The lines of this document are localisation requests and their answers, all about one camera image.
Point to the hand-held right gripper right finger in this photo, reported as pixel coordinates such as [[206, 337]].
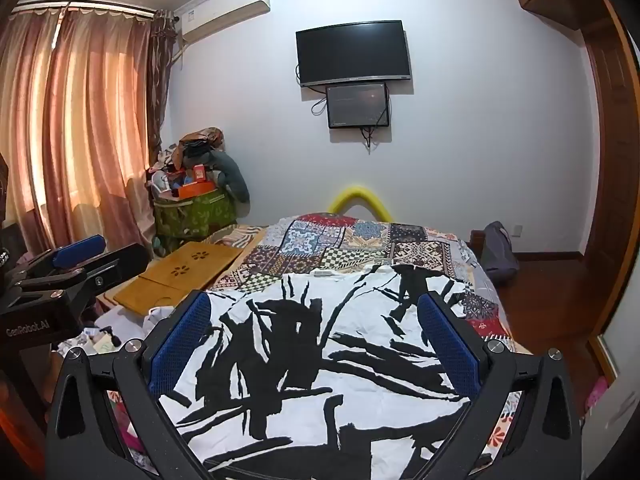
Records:
[[450, 345]]

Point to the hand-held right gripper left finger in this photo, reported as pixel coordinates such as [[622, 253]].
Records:
[[180, 345]]

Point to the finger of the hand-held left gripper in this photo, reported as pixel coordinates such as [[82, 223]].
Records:
[[80, 251], [120, 267]]

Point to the black and white patterned shirt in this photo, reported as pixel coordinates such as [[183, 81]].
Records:
[[325, 360]]

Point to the pile of clothes and bags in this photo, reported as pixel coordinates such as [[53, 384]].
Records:
[[185, 155]]

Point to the white plastic bag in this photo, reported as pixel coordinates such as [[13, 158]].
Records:
[[159, 319]]

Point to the wooden lap desk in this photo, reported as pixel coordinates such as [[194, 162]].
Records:
[[175, 270]]

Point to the green storage bag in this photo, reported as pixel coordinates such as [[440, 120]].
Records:
[[192, 212]]

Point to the grey backpack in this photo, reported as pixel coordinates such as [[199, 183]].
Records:
[[497, 250]]

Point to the orange box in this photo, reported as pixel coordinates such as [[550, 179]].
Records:
[[192, 187]]

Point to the pink curtain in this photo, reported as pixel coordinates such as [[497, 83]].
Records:
[[75, 120]]

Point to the patchwork printed blanket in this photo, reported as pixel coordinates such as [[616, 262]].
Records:
[[360, 245]]

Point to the yellow foam tube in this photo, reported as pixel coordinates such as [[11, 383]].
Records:
[[360, 202]]

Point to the brown patterned curtain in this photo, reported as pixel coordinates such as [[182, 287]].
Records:
[[161, 75]]

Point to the white air conditioner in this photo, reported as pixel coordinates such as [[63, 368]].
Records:
[[225, 10]]

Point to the white wall socket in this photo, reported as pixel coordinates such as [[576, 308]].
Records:
[[517, 230]]

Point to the small black wall monitor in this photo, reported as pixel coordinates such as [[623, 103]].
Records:
[[357, 105]]

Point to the black wall television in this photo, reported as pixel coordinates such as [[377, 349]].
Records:
[[352, 52]]

